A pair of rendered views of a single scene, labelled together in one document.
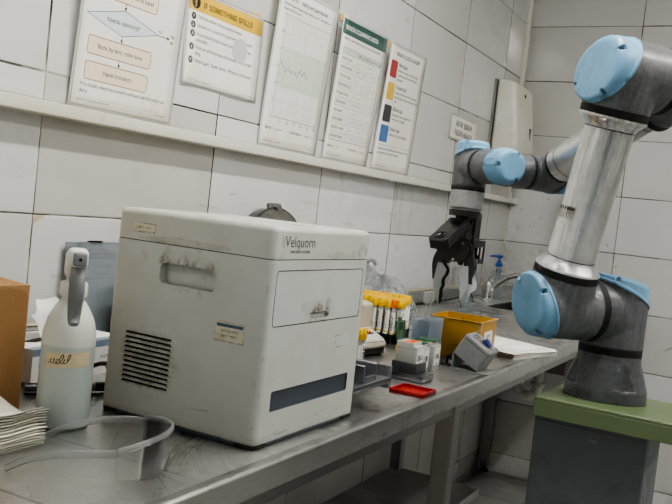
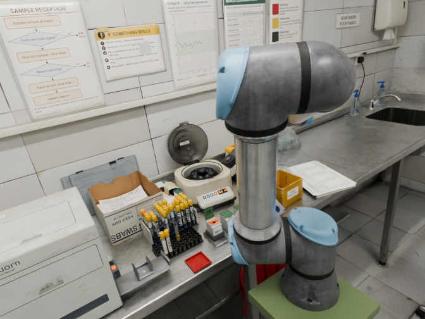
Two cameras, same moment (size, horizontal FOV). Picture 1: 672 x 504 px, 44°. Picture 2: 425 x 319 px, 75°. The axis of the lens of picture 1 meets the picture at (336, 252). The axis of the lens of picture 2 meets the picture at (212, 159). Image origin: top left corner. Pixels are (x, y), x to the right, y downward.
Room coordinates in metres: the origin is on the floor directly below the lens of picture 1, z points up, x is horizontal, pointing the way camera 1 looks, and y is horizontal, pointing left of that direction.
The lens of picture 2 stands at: (0.96, -0.62, 1.56)
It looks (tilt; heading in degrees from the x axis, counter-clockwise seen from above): 23 degrees down; 30
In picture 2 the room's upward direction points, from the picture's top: 7 degrees counter-clockwise
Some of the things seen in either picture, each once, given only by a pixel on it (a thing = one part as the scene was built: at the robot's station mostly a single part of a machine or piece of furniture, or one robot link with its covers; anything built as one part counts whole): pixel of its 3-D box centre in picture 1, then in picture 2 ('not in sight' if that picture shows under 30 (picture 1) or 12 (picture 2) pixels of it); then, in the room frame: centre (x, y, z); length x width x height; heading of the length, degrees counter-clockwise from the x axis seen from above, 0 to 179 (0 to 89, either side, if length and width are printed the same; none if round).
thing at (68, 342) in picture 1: (71, 337); not in sight; (1.09, 0.34, 1.00); 0.09 x 0.08 x 0.24; 62
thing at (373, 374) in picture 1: (349, 377); (136, 274); (1.40, -0.05, 0.92); 0.21 x 0.07 x 0.05; 152
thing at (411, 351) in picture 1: (409, 356); (214, 228); (1.69, -0.17, 0.92); 0.05 x 0.04 x 0.06; 60
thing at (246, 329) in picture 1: (245, 315); (54, 261); (1.28, 0.13, 1.03); 0.31 x 0.27 x 0.30; 152
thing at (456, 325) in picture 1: (461, 336); (281, 188); (2.03, -0.33, 0.92); 0.13 x 0.13 x 0.10; 63
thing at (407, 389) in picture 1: (412, 390); (197, 261); (1.55, -0.17, 0.88); 0.07 x 0.07 x 0.01; 62
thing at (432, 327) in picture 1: (426, 339); not in sight; (1.91, -0.23, 0.92); 0.10 x 0.07 x 0.10; 154
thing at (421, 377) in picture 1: (408, 369); (215, 234); (1.68, -0.17, 0.89); 0.09 x 0.05 x 0.04; 60
